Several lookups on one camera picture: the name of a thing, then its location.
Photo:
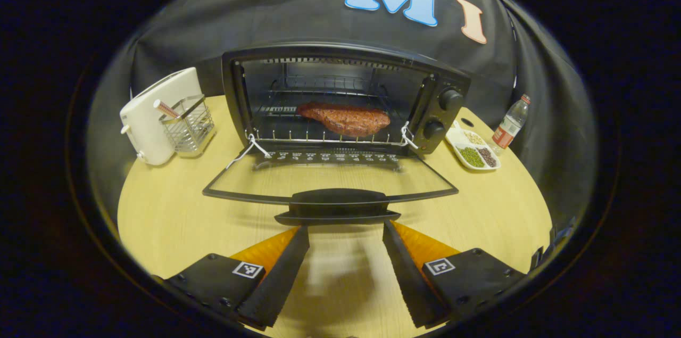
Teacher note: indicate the black backdrop cloth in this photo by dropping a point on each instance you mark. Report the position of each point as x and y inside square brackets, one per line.
[548, 130]

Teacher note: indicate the white divided plate with beans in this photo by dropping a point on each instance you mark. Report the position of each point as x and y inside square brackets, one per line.
[456, 138]

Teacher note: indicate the black table grommet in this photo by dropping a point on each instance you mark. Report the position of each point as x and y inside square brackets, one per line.
[467, 122]

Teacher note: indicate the clear plastic bottle red label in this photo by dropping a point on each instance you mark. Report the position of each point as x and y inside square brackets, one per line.
[508, 128]

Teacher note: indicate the red white striped stick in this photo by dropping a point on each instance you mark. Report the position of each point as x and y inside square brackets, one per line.
[165, 108]

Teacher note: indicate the black electric oven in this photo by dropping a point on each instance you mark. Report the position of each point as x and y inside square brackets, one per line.
[340, 50]

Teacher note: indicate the white toaster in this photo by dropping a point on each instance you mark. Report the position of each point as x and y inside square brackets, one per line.
[138, 130]

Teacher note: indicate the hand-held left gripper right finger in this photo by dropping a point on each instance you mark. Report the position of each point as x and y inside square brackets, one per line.
[409, 279]

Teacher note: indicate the red roast meat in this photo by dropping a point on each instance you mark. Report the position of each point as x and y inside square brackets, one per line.
[346, 118]

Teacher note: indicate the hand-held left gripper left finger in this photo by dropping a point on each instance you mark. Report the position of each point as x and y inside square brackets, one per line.
[282, 279]

